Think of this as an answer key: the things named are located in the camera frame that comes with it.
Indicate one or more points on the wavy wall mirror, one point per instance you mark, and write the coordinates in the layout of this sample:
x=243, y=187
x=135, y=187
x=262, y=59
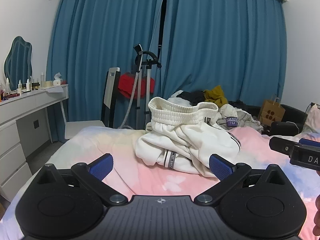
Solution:
x=18, y=62

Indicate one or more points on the grey garment with purple label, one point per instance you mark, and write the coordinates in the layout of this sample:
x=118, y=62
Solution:
x=242, y=117

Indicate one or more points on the brown paper bag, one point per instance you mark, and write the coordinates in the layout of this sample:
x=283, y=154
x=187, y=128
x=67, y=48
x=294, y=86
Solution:
x=271, y=112

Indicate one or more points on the metal stand with poles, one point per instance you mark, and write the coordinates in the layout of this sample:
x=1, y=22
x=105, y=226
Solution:
x=148, y=85

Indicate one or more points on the white chair with black frame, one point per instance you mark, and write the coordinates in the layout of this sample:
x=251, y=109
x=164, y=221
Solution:
x=111, y=90

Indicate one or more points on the white towel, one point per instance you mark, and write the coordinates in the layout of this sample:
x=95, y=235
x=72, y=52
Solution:
x=180, y=135

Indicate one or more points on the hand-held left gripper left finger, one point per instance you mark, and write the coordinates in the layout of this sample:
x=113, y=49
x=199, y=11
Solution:
x=101, y=167

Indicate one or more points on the pastel tie-dye duvet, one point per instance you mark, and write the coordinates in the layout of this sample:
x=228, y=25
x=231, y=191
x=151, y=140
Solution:
x=130, y=150

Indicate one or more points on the person's right hand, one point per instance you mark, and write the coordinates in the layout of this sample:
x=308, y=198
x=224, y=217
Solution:
x=317, y=215

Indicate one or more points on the red garment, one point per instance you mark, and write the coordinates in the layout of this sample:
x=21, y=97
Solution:
x=127, y=82

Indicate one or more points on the white tissue box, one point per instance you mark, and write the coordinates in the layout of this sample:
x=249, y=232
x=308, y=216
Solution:
x=58, y=81

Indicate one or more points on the blue curtain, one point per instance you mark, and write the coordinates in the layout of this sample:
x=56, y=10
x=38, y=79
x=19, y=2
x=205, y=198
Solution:
x=100, y=42
x=225, y=42

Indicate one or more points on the row of cosmetic bottles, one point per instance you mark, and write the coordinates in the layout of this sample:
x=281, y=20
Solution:
x=28, y=86

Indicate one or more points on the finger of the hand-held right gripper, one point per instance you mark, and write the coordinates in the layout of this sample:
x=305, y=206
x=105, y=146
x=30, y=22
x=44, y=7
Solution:
x=281, y=146
x=311, y=143

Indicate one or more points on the mustard yellow garment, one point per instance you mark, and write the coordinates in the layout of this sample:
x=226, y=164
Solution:
x=215, y=95

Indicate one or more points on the black armchair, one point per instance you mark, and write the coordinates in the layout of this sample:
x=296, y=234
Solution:
x=292, y=115

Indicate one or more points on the white dressing table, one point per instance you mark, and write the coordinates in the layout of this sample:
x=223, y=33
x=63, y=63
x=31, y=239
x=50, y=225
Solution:
x=15, y=140

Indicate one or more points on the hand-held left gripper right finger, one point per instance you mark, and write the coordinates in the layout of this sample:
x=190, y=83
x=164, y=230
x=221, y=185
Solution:
x=221, y=167

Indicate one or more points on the pastel tie-dye pillow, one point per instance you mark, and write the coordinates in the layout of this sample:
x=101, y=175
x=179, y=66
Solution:
x=313, y=117

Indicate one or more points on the black garment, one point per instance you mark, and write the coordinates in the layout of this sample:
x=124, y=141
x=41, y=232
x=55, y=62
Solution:
x=192, y=96

